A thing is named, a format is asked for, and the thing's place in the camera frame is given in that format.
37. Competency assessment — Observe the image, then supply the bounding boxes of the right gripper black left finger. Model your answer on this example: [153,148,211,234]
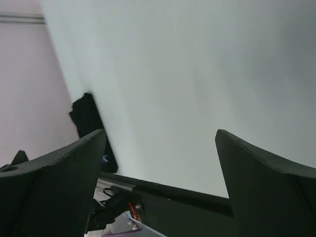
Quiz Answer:
[0,129,106,237]

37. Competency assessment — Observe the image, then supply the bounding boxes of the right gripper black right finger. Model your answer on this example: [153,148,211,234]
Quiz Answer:
[215,129,316,237]

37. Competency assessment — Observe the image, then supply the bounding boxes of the left arm base motor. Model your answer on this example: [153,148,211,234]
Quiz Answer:
[85,187,144,233]

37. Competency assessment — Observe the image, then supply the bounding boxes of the folded black t shirt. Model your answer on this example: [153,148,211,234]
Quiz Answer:
[69,93,119,173]

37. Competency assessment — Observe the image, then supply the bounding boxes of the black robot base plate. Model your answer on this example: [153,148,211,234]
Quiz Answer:
[97,173,238,237]

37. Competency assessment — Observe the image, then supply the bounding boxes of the left aluminium frame post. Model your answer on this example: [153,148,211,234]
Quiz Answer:
[0,12,45,24]

